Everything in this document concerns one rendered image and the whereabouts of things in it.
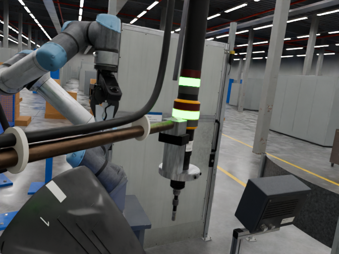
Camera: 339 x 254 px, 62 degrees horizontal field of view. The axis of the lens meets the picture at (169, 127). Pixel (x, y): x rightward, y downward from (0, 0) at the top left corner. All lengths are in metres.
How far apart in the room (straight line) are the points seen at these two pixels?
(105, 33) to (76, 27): 0.10
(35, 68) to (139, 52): 1.46
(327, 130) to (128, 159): 8.44
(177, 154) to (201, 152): 2.34
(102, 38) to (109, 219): 0.59
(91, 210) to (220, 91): 2.40
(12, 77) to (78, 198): 0.70
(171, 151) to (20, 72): 0.70
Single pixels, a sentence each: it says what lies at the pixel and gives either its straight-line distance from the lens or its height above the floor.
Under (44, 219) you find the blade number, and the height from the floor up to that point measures 1.42.
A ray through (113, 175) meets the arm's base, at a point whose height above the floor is 1.19.
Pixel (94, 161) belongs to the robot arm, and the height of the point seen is 1.25.
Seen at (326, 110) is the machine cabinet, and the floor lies 1.18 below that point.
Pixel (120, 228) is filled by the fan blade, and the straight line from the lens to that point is 0.50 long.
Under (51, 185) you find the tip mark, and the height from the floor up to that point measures 1.44.
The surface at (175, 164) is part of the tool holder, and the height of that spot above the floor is 1.48.
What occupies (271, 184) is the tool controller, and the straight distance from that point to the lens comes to 1.21.
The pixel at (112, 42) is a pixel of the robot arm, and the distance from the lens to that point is 0.92.
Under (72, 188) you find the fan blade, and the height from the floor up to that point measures 1.43.
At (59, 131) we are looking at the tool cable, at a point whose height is 1.56.
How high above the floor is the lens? 1.61
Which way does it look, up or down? 9 degrees down
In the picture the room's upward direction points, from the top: 6 degrees clockwise
